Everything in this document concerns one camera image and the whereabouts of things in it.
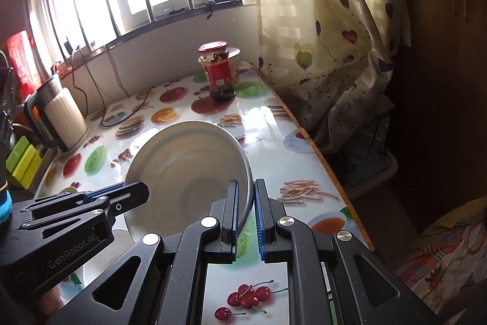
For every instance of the yellow-green box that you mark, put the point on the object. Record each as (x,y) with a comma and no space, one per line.
(28,169)

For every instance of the white electric kettle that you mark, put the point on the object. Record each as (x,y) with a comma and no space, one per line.
(64,115)

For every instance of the patterned bedding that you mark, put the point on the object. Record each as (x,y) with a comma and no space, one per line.
(449,264)

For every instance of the green box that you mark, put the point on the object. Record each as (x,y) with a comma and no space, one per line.
(17,155)

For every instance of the brown wooden cabinet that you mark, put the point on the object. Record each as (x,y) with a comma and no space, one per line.
(437,81)

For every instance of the red package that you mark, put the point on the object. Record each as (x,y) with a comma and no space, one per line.
(23,58)

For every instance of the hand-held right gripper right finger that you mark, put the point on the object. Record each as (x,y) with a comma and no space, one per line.
(260,226)

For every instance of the fruit print tablecloth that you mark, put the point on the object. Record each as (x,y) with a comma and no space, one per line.
(289,157)

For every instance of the black power adapter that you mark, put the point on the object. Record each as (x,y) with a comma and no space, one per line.
(69,46)

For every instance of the glass jar with red label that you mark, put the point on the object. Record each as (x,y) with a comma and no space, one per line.
(218,77)

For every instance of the striped storage basket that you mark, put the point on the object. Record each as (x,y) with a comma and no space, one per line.
(47,161)

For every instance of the plastic bin with bag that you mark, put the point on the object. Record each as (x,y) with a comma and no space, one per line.
(373,165)

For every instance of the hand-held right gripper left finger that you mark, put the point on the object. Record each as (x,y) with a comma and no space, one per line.
(236,218)

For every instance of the cream heart print curtain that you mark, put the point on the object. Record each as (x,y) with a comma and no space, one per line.
(323,5)

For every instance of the white bowl with blue rim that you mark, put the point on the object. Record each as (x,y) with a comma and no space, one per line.
(182,172)

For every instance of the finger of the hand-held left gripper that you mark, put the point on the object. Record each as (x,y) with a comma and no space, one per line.
(76,222)
(106,192)

